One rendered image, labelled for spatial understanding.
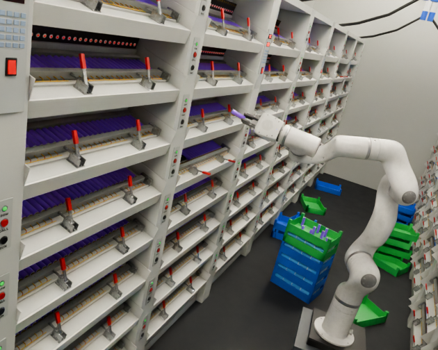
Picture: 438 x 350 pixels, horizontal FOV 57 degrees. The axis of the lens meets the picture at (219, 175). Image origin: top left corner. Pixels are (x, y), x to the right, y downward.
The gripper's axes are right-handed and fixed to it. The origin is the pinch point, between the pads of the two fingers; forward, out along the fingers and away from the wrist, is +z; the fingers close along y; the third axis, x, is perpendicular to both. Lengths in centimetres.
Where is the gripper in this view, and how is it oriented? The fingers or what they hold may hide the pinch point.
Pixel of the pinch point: (247, 119)
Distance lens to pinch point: 173.3
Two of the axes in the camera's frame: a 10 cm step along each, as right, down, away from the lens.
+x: 1.1, 2.7, 9.6
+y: -4.5, 8.7, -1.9
